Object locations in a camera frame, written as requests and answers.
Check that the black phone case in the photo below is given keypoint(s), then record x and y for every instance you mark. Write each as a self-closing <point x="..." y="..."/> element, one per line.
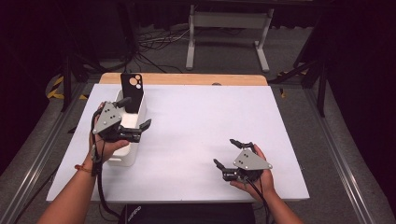
<point x="132" y="96"/>

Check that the person's left hand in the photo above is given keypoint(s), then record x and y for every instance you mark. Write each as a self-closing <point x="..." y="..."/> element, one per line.
<point x="104" y="150"/>

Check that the black case with white print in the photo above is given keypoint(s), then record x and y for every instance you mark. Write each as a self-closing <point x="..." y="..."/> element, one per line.
<point x="186" y="214"/>

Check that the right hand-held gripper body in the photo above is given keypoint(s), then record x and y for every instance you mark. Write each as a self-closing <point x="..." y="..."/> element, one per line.
<point x="249" y="162"/>

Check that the white plastic storage box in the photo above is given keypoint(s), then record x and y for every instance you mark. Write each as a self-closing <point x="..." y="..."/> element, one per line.
<point x="132" y="119"/>

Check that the white metal stand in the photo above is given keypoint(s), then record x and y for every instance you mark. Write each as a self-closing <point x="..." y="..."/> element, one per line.
<point x="229" y="20"/>

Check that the black tripod stand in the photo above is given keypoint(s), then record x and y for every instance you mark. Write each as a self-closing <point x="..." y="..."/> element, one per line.
<point x="67" y="81"/>
<point x="320" y="87"/>

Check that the person's right hand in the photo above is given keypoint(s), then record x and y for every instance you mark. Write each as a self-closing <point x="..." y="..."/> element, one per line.
<point x="267" y="184"/>

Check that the aluminium floor rail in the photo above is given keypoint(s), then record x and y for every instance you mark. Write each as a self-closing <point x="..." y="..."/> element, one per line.
<point x="345" y="168"/>
<point x="34" y="165"/>

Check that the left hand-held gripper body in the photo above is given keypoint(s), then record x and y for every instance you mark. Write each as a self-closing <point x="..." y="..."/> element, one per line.
<point x="107" y="119"/>

